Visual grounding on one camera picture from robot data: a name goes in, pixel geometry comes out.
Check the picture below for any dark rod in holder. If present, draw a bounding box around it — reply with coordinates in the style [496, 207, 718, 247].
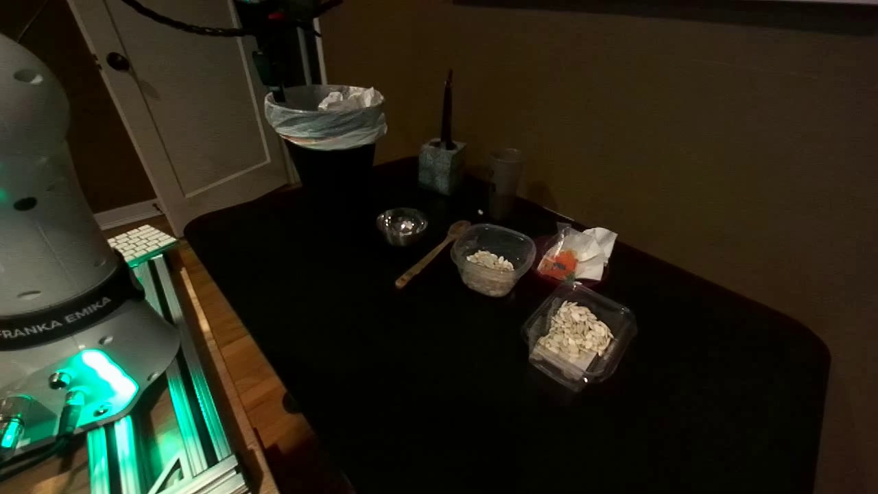
[438, 72, 453, 148]

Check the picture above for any black bin with white liner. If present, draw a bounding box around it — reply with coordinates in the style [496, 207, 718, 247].
[264, 85, 386, 207]

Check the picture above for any round glass bowl with pieces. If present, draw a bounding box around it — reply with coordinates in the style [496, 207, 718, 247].
[375, 206, 429, 247]

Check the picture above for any oval plastic container with pieces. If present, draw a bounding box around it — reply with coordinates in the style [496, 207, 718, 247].
[449, 221, 536, 297]

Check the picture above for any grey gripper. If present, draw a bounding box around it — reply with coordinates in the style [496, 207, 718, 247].
[238, 0, 305, 87]

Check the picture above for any white door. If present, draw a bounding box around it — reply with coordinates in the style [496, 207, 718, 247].
[67, 0, 294, 234]

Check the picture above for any wooden spoon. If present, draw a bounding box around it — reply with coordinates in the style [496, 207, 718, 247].
[396, 220, 471, 287]

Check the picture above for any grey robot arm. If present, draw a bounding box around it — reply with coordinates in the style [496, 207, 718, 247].
[0, 35, 182, 457]

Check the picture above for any square plastic container with pieces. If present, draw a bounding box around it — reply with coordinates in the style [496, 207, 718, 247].
[521, 283, 637, 391]

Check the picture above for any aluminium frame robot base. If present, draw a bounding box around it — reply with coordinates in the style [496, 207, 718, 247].
[0, 243, 255, 494]

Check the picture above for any dark drinking glass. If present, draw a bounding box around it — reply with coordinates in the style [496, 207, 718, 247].
[488, 148, 525, 220]

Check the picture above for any marble block holder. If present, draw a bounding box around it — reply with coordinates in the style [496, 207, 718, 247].
[418, 137, 464, 194]

